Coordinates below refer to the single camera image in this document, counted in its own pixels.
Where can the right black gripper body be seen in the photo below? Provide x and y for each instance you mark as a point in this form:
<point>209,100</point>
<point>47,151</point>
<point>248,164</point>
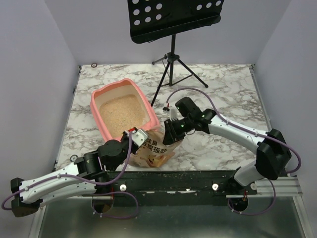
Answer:
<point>170,127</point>

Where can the orange cat litter bag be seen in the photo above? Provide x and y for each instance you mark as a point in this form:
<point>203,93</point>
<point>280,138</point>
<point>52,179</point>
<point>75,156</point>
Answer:
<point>153,153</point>

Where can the pink litter box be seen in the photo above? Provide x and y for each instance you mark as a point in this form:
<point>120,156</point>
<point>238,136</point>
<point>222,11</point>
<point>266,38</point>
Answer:
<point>120,106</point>

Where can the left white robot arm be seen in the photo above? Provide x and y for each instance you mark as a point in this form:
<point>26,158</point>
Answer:
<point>86,175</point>

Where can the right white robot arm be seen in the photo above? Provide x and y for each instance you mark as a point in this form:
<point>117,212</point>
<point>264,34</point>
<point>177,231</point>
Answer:
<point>270,149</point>

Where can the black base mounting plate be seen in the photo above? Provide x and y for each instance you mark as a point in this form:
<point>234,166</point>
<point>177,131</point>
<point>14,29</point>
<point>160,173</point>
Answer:
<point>167,188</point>

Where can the black music stand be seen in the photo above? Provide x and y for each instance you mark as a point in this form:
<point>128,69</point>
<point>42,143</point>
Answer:
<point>151,20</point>

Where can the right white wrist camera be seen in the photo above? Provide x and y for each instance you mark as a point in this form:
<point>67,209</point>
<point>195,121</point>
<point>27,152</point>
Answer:
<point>171,111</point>

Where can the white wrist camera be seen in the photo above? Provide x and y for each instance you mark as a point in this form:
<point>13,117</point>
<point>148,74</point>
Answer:
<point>171,111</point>
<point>138,136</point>

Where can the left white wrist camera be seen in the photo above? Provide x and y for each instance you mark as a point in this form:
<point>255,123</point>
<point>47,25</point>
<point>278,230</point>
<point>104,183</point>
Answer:
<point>138,136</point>

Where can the aluminium frame rail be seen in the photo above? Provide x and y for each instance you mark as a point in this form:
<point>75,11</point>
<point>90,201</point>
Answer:
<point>284,187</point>

